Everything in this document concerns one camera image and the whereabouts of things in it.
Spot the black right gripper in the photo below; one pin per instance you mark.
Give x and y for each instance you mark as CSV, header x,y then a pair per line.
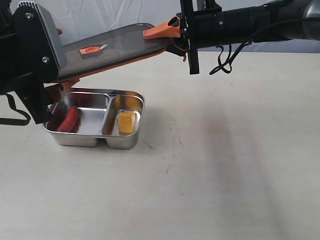
x,y
208,21

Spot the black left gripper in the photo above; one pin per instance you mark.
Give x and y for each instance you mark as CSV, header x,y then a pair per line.
x,y
25,93

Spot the dark transparent lunch box lid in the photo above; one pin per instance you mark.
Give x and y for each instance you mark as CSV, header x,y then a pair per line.
x,y
109,50

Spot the red sausage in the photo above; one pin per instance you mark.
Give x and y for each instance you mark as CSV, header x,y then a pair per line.
x,y
69,121

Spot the yellow cheese block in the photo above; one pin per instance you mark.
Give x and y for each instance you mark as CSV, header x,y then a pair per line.
x,y
126,121

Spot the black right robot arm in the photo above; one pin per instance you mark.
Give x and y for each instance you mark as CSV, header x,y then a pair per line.
x,y
276,20

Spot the stainless steel lunch box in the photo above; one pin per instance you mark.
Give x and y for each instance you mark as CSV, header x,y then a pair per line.
x,y
98,117

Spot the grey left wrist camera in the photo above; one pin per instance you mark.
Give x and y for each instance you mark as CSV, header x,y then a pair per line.
x,y
39,40

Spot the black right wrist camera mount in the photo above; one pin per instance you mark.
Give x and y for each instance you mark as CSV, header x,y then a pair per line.
x,y
188,30

